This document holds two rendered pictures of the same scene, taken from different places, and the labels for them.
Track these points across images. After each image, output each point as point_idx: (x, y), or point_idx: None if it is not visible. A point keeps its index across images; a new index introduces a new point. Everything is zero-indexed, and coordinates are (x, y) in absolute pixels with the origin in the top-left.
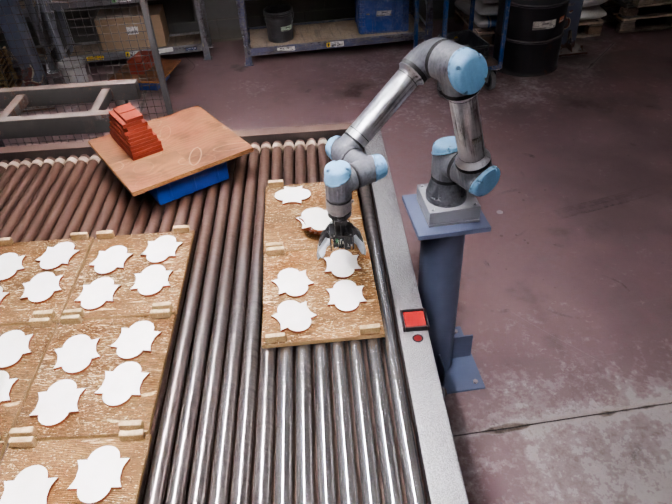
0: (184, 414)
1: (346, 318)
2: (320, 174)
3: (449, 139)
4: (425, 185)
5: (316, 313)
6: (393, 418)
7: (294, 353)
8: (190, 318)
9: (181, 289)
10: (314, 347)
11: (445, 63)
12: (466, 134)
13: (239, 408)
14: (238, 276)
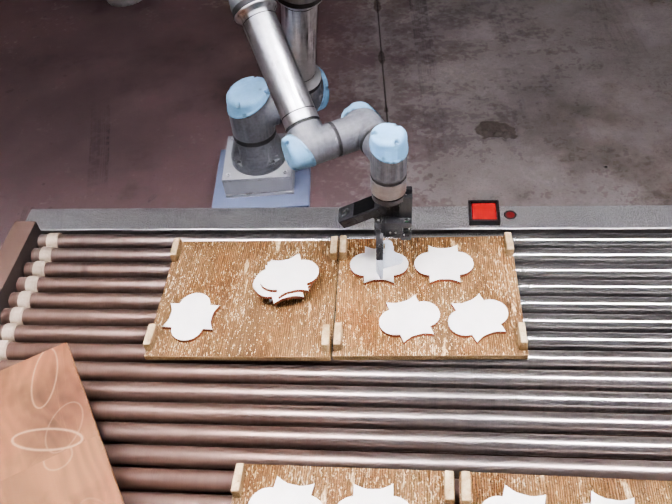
0: (647, 445)
1: (483, 267)
2: (129, 289)
3: (239, 89)
4: (227, 172)
5: (472, 296)
6: None
7: None
8: (460, 456)
9: (399, 469)
10: (521, 307)
11: None
12: (315, 41)
13: (626, 385)
14: (372, 393)
